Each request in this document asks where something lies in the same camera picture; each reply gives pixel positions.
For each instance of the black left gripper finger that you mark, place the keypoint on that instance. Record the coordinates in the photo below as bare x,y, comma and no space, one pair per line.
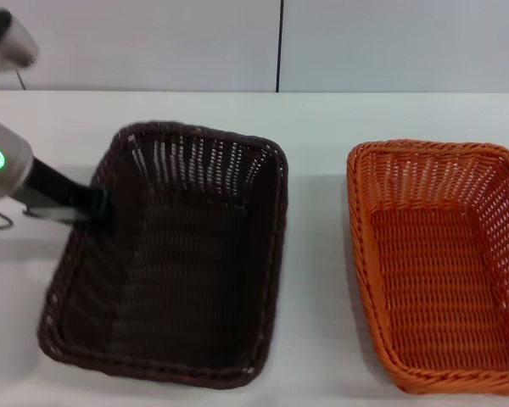
106,222
102,198

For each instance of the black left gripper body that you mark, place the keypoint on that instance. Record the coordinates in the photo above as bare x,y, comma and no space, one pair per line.
57,184

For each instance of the dark brown wicker basket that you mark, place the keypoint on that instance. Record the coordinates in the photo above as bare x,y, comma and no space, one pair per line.
174,263

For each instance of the orange wicker basket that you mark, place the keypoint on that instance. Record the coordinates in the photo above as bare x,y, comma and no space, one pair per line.
441,271

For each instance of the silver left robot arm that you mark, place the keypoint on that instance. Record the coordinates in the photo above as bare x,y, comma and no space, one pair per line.
8,169

